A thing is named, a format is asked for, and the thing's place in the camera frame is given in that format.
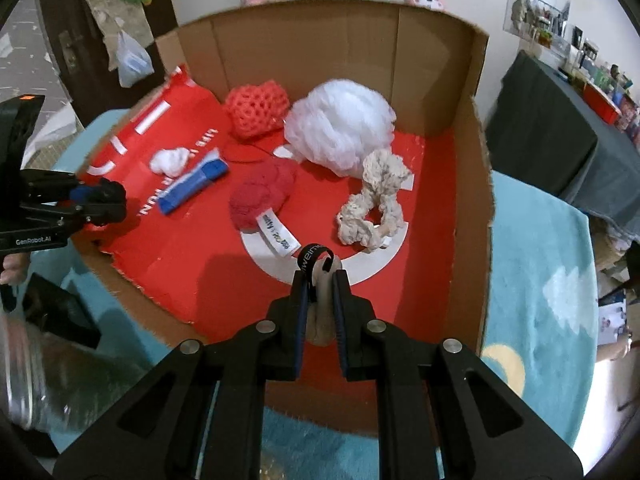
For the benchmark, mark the table with dark grey cloth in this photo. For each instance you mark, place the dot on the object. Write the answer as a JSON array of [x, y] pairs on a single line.
[[545, 135]]

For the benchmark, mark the cream fluffy scrunchie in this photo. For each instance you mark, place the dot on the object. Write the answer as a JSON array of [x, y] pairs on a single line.
[[375, 195]]

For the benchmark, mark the camouflage hanging cloth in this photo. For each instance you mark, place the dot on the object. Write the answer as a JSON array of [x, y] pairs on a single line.
[[100, 10]]

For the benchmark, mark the glass jar with green filling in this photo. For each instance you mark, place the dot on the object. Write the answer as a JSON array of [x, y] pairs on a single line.
[[45, 375]]

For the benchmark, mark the orange mesh sponge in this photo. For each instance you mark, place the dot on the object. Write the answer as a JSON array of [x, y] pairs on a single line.
[[257, 110]]

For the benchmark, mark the dark brown door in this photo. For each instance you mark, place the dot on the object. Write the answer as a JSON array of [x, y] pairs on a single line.
[[75, 35]]

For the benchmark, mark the clear plastic bag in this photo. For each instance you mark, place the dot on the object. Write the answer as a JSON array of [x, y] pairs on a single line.
[[131, 62]]

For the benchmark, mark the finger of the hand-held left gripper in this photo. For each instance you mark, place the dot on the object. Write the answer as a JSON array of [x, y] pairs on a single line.
[[102, 191], [105, 216]]

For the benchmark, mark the teal rug with moon print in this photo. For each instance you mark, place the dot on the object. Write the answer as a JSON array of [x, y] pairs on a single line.
[[540, 260]]

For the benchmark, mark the black box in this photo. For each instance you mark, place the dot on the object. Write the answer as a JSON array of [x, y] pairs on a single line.
[[55, 305]]

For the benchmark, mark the row of small toys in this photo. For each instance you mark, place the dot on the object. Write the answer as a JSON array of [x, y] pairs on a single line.
[[607, 80]]

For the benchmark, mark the person's left hand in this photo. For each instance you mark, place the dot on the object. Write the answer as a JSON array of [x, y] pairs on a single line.
[[12, 266]]

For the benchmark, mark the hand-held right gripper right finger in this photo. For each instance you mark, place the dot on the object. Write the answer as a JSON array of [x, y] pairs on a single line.
[[341, 322]]

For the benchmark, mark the white bath pouf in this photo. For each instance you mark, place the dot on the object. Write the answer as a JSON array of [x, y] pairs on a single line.
[[340, 127]]

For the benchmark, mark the red cloth with white label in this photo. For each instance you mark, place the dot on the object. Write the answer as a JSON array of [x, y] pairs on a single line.
[[262, 192]]

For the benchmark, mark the red bin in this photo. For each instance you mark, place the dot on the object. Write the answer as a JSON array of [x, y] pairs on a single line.
[[602, 102]]

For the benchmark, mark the white cotton wad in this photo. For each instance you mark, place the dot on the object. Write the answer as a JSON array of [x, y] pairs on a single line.
[[170, 159]]

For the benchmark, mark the cardboard box with red lining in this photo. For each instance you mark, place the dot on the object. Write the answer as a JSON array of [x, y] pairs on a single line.
[[210, 280]]

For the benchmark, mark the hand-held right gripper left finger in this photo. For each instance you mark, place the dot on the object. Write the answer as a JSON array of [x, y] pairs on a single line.
[[299, 322]]

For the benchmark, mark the printed paper booklet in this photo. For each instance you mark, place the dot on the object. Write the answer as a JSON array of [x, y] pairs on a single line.
[[612, 317]]

